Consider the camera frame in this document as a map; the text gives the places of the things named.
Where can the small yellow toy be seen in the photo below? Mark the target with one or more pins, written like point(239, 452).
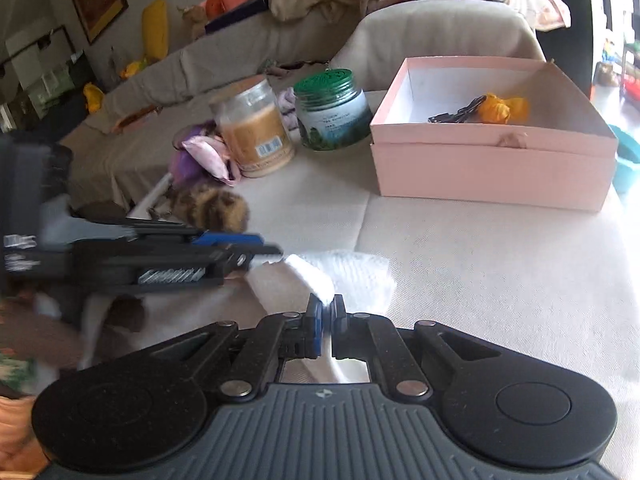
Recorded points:
point(134, 67)
point(93, 97)

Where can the teal basin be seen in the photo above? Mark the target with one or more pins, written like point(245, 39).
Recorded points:
point(627, 170)

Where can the yellow plush pillow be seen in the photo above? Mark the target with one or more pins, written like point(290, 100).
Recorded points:
point(155, 27)

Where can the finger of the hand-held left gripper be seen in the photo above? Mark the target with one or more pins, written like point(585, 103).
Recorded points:
point(225, 239)
point(240, 259)

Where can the black hair clip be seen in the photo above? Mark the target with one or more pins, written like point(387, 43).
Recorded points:
point(452, 116)

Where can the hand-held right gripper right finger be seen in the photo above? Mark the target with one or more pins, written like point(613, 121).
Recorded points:
point(337, 322)

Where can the white cloth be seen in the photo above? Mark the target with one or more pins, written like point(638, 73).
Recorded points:
point(360, 275)

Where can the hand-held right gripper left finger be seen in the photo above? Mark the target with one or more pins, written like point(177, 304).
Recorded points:
point(316, 327)

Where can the lilac fuzzy towel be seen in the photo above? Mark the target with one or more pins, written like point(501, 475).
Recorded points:
point(287, 105)

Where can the orange plush toy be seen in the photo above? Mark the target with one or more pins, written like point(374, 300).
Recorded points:
point(215, 5)

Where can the green lid jar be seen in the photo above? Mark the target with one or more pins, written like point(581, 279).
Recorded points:
point(330, 120)

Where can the white rod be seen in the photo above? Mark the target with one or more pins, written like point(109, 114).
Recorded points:
point(150, 195)

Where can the tan plush bear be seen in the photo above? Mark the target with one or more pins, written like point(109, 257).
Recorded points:
point(192, 22)

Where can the person's left forearm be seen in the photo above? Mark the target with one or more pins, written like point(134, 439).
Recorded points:
point(35, 332)

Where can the white storage shelf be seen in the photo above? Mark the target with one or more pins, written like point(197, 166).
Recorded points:
point(45, 70)

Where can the orange brown cloth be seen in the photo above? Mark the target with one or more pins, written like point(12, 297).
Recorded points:
point(137, 119)

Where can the pink fabric pouch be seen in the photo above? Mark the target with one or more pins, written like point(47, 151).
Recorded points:
point(207, 155)

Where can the purple cloth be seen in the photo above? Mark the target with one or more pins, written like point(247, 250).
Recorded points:
point(182, 165)

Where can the pink cardboard box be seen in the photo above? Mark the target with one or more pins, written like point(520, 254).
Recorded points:
point(475, 170)

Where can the clear jar with tan label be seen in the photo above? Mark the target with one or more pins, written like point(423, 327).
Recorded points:
point(255, 135)

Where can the leopard print plush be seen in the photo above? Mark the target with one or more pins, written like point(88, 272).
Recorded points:
point(215, 207)

